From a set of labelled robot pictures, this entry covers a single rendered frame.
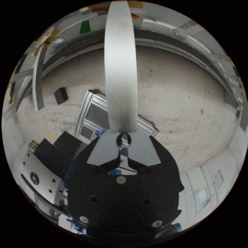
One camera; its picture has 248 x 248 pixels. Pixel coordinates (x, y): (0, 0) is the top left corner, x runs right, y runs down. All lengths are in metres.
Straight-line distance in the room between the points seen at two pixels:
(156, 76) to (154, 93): 0.21
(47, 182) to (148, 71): 1.08
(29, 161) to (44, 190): 0.08
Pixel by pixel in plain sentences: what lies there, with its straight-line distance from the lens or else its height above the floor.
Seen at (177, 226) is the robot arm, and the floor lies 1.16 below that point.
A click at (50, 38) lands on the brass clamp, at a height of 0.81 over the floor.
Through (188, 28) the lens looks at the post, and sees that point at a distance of 0.33.
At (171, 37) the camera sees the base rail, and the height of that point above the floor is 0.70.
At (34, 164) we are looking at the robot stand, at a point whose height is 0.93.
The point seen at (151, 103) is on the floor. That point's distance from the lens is 1.01.
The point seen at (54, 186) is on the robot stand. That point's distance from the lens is 0.22.
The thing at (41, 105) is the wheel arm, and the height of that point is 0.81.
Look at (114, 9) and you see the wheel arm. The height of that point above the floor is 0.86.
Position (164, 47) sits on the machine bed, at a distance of 0.98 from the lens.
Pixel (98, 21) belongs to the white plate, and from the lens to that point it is 0.30.
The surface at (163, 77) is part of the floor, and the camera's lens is 1.04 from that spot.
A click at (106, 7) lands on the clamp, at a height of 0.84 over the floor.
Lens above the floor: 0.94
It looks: 62 degrees down
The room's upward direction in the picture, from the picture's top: 178 degrees counter-clockwise
